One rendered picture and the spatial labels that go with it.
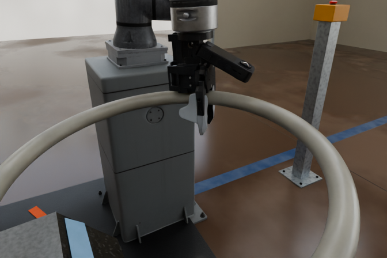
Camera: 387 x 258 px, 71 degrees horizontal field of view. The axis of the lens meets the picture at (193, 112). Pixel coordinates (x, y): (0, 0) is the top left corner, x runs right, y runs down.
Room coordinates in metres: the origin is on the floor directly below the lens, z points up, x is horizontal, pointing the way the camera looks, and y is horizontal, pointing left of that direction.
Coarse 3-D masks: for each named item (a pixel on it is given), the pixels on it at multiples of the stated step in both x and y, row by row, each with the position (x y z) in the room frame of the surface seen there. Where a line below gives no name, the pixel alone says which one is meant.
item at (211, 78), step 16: (176, 32) 0.58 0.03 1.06; (208, 32) 0.53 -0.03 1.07; (176, 48) 0.55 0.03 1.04; (192, 48) 0.54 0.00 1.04; (176, 64) 0.56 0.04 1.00; (192, 64) 0.54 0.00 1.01; (208, 64) 0.53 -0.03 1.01; (176, 80) 0.54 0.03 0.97; (192, 80) 0.52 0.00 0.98; (208, 80) 0.52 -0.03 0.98
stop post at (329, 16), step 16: (320, 16) 1.50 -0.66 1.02; (336, 16) 1.45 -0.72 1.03; (320, 32) 1.51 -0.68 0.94; (336, 32) 1.49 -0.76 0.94; (320, 48) 1.50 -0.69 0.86; (320, 64) 1.48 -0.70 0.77; (320, 80) 1.47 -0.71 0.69; (320, 96) 1.48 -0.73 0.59; (304, 112) 1.52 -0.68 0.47; (320, 112) 1.49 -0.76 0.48; (304, 160) 1.47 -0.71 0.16; (288, 176) 1.50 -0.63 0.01; (304, 176) 1.48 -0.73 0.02
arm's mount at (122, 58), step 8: (112, 40) 1.30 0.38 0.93; (112, 48) 1.16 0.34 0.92; (120, 48) 1.11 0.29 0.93; (152, 48) 1.16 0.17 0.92; (160, 48) 1.18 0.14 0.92; (112, 56) 1.19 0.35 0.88; (120, 56) 1.10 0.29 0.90; (128, 56) 1.12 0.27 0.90; (136, 56) 1.13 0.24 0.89; (144, 56) 1.15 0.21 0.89; (152, 56) 1.17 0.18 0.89; (160, 56) 1.18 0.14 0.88; (120, 64) 1.10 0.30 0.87; (128, 64) 1.12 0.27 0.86; (136, 64) 1.13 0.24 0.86; (144, 64) 1.14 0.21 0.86; (152, 64) 1.16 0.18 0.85
